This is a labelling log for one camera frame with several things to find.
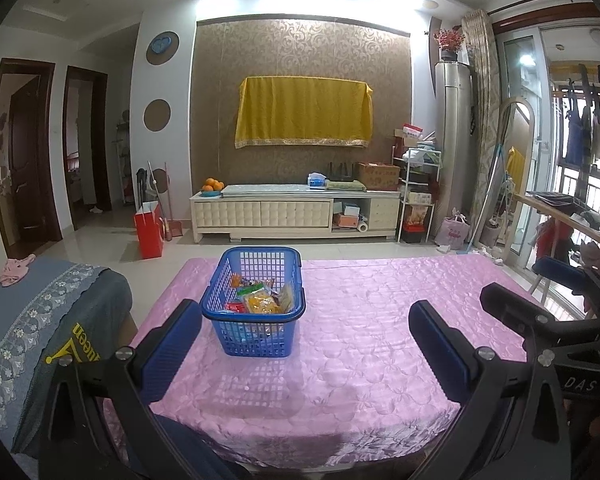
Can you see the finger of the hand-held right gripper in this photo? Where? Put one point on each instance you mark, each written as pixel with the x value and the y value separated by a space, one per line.
pixel 560 272
pixel 515 305

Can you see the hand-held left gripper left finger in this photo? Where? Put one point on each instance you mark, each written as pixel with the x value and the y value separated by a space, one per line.
pixel 172 350

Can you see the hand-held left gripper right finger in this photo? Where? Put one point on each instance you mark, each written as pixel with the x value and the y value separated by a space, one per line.
pixel 440 355

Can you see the red snack packet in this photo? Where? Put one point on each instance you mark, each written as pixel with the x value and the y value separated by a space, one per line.
pixel 235 306

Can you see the blue plastic basket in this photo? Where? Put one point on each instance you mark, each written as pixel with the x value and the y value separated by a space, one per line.
pixel 280 335

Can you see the wooden drying rack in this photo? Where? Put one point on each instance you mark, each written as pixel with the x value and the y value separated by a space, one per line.
pixel 555 212

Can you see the pink quilted tablecloth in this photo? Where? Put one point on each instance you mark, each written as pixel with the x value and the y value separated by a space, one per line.
pixel 355 385

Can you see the pink gift bag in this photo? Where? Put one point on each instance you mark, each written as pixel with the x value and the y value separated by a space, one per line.
pixel 456 232

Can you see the long cracker packet green ends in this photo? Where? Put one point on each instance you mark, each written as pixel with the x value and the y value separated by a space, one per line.
pixel 250 290

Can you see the orange snack packet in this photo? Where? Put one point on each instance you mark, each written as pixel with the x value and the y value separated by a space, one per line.
pixel 262 304

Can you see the light blue cartoon snack packet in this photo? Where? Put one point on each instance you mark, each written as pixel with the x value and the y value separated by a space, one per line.
pixel 260 283

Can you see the red paper bag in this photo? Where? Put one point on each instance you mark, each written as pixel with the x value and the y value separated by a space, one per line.
pixel 149 232

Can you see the dustpan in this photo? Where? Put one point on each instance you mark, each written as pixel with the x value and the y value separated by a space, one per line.
pixel 175 230

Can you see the pale yellow cracker packet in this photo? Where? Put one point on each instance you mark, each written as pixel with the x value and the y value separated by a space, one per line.
pixel 287 297

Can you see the grey lace-trimmed sofa cover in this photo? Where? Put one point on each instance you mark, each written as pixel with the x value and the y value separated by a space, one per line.
pixel 40 320

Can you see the hanging laundry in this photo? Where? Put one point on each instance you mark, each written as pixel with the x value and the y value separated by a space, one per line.
pixel 577 130

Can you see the white paper roll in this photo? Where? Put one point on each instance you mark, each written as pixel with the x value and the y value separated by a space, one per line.
pixel 362 227

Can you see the arched standing mirror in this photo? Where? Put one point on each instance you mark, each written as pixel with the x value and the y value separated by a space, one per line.
pixel 520 125

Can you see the white storage rack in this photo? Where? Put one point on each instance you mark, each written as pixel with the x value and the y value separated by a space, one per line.
pixel 417 185

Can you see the cream media cabinet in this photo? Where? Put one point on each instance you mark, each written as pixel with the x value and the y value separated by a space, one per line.
pixel 260 215

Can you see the blue fruit plate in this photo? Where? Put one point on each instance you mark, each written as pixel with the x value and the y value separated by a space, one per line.
pixel 210 193

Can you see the standing air conditioner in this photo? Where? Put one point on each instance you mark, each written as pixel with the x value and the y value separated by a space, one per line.
pixel 452 150

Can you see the orange box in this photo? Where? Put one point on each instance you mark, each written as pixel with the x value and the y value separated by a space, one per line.
pixel 345 220

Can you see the heap of oranges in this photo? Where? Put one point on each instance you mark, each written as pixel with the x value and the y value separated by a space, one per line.
pixel 212 185

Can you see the pink cloth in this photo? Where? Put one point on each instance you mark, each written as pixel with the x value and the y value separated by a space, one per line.
pixel 15 270

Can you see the patterned beige curtain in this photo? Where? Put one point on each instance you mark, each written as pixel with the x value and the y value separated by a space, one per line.
pixel 482 110

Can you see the cardboard box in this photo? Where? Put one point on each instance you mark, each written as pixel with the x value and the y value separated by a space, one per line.
pixel 377 176

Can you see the folded green cloth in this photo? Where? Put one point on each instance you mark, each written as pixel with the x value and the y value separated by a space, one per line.
pixel 345 186

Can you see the black router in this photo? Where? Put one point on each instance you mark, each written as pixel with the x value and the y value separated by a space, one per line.
pixel 340 174

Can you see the blue tissue box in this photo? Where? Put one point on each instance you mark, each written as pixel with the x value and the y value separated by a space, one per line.
pixel 316 181

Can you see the vase of red flowers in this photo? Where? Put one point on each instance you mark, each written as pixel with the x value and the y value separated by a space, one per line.
pixel 449 42

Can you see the yellow cloth cover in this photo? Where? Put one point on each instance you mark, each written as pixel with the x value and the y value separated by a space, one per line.
pixel 300 110

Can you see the dark wooden door frame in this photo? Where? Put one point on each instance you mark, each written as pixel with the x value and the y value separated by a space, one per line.
pixel 102 150
pixel 50 160

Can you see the round brown wall disc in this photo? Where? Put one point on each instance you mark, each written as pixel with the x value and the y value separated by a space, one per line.
pixel 157 115
pixel 176 52

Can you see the blue wall clock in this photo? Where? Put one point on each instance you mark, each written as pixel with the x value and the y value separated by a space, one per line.
pixel 161 45

